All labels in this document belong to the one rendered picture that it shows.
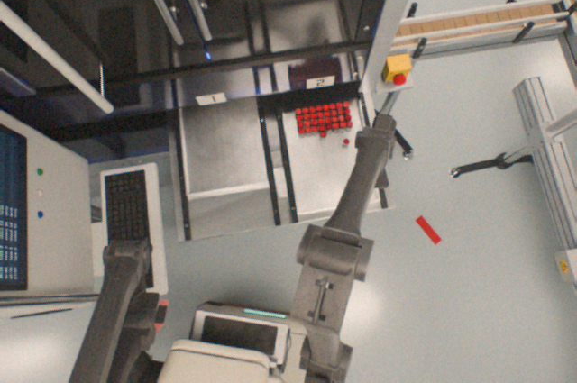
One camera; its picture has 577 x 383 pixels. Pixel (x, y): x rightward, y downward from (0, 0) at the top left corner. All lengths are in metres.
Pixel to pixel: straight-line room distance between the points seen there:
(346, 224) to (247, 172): 0.77
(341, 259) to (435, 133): 1.89
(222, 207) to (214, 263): 0.91
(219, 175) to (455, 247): 1.38
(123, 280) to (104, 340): 0.12
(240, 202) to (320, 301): 0.79
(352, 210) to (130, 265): 0.45
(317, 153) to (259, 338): 0.60
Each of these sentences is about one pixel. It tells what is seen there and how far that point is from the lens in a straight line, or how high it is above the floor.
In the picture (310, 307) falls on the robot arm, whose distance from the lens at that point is 0.66.
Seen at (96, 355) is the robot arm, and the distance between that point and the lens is 0.81.
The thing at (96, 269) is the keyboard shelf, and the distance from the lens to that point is 1.61.
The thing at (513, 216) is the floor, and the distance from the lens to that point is 2.53.
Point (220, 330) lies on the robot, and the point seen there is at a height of 1.04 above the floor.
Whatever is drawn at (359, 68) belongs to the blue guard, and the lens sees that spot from 1.35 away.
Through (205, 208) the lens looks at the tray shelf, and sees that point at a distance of 1.43.
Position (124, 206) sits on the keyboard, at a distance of 1.57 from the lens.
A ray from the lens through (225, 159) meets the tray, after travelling 1.45.
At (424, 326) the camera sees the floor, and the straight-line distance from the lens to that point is 2.34.
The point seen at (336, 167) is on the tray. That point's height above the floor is 0.88.
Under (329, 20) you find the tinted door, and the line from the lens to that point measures 1.11.
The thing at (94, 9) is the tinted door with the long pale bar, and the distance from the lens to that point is 1.02.
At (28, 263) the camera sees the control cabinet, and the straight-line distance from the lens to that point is 1.29.
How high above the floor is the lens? 2.25
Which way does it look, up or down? 75 degrees down
